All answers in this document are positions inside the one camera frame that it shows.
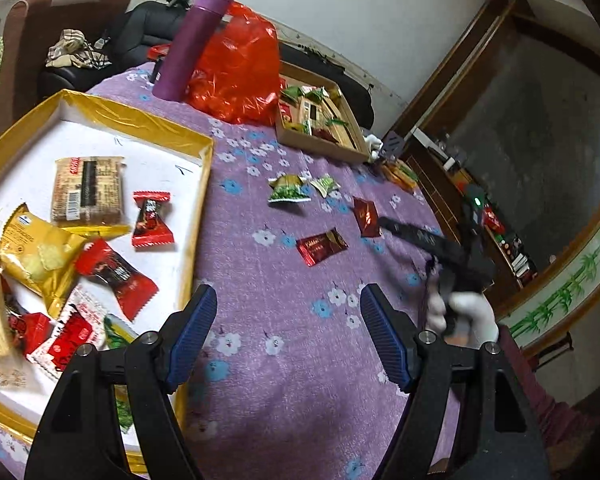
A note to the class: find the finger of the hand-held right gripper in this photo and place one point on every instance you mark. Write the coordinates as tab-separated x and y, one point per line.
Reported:
415	237

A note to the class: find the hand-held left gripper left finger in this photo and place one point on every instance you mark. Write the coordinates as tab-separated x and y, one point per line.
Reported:
195	330

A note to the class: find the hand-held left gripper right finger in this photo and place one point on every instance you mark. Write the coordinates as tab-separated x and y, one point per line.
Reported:
385	335

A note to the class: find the narrow dark red snack packet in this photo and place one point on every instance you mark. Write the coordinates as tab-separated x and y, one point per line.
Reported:
366	216

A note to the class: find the red black candy packet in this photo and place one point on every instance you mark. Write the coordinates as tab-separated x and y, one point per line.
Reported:
112	272

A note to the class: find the small green snack packet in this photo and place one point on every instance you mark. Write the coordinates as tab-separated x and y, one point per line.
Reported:
325	184

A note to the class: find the gold rimmed white tray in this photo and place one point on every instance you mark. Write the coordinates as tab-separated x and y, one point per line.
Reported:
145	155

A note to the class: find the person's right forearm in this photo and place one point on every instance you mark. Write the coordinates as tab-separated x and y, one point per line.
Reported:
540	395

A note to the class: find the person's right hand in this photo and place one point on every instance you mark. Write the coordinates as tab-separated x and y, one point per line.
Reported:
477	317

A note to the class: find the red gift box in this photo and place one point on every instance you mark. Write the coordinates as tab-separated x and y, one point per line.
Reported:
492	217

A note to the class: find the orange snack packet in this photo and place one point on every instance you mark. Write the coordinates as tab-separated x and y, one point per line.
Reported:
405	184
402	171

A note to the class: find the brown wooden sideboard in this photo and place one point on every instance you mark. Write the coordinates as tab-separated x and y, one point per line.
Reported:
460	180

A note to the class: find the light green snack packet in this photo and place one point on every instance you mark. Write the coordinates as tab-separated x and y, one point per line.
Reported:
119	335

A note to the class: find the purple floral tablecloth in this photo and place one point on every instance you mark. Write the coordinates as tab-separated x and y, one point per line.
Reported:
280	310

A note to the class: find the grey phone stand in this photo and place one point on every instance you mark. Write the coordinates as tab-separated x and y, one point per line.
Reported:
394	142

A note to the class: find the white plastic bag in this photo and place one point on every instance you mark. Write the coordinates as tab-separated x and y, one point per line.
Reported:
374	144

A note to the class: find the pink white snack packet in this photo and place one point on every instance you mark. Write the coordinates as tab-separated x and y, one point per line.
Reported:
89	310

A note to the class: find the red bow-shaped candy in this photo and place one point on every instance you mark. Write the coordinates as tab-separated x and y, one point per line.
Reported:
150	222

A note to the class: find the brown cardboard box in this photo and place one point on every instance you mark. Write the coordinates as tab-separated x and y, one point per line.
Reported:
320	146

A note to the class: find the red zigzag-edged snack packet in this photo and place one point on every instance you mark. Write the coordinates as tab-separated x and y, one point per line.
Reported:
62	344

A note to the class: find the small red snack packet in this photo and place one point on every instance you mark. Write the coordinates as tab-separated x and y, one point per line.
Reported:
27	327

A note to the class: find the group of mixed snack packets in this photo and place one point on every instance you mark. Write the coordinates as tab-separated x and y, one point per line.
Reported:
305	110

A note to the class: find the wooden TV cabinet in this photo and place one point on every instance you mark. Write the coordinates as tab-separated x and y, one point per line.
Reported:
460	75

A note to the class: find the brown cake packet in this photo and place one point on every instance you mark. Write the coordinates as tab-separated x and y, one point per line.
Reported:
87	190

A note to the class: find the yellow snack packet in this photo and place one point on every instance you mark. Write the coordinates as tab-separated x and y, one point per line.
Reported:
35	255

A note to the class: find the red plastic bag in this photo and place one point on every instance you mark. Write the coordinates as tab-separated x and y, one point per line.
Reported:
235	70

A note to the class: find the purple thermos bottle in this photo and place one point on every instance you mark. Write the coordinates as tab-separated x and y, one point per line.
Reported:
190	45

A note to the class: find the plaid cloth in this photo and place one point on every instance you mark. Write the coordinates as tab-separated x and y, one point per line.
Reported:
67	47

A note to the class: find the black leather sofa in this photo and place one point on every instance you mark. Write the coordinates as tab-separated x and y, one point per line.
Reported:
140	25

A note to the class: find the brown armchair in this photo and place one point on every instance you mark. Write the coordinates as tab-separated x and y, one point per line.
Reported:
30	35

